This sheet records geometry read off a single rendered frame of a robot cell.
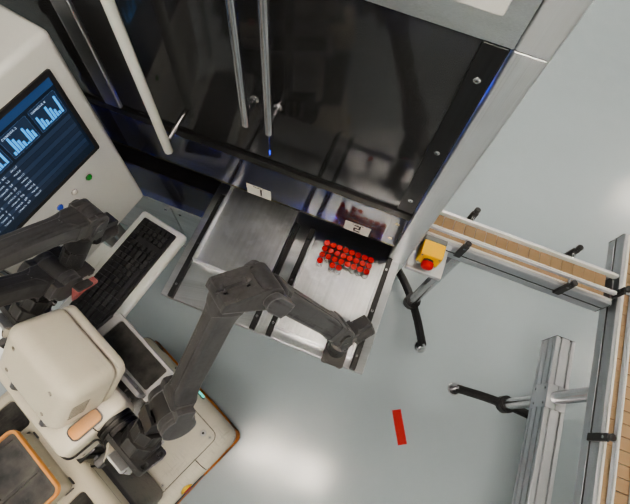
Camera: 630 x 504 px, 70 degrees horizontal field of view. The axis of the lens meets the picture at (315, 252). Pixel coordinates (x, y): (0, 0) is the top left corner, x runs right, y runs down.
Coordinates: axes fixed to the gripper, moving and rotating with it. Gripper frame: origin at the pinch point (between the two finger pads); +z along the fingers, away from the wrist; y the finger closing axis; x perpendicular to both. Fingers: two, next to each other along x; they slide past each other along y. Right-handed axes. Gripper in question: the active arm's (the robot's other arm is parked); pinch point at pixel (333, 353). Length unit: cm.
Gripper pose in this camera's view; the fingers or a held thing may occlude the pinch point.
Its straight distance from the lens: 143.9
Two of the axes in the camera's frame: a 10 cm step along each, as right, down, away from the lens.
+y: 3.5, -8.6, 3.8
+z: -0.7, 3.8, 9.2
